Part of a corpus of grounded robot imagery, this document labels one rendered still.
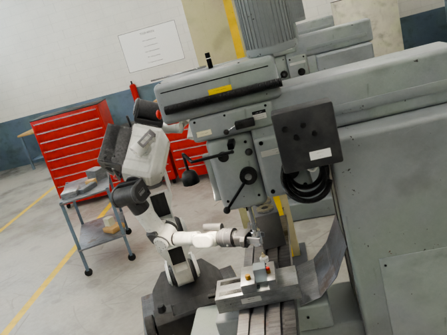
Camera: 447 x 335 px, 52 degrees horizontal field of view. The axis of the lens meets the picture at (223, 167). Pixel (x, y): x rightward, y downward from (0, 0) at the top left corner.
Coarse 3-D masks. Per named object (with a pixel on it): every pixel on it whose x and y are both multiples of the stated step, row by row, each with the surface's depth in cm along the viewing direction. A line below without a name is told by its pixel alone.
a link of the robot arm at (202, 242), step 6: (192, 234) 217; (198, 234) 214; (204, 234) 212; (192, 240) 214; (198, 240) 213; (204, 240) 211; (210, 240) 209; (198, 246) 213; (204, 246) 212; (210, 246) 210
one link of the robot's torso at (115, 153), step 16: (112, 128) 221; (128, 128) 221; (144, 128) 221; (160, 128) 224; (112, 144) 218; (128, 144) 219; (160, 144) 221; (112, 160) 216; (128, 160) 216; (144, 160) 217; (160, 160) 220; (128, 176) 218; (144, 176) 216; (160, 176) 223
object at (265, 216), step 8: (272, 200) 242; (256, 208) 238; (264, 208) 235; (272, 208) 230; (256, 216) 228; (264, 216) 227; (272, 216) 228; (264, 224) 229; (272, 224) 229; (280, 224) 229; (272, 232) 230; (280, 232) 230; (264, 240) 231; (272, 240) 231; (280, 240) 231; (264, 248) 232
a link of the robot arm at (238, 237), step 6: (228, 228) 210; (234, 228) 210; (222, 234) 208; (228, 234) 207; (234, 234) 207; (240, 234) 205; (246, 234) 203; (222, 240) 208; (228, 240) 206; (234, 240) 205; (240, 240) 202; (228, 246) 209; (234, 246) 209; (240, 246) 205; (246, 246) 202
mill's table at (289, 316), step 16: (256, 224) 268; (288, 224) 267; (288, 240) 237; (256, 256) 229; (272, 256) 225; (288, 256) 221; (272, 304) 188; (288, 304) 185; (240, 320) 183; (256, 320) 181; (272, 320) 178; (288, 320) 176
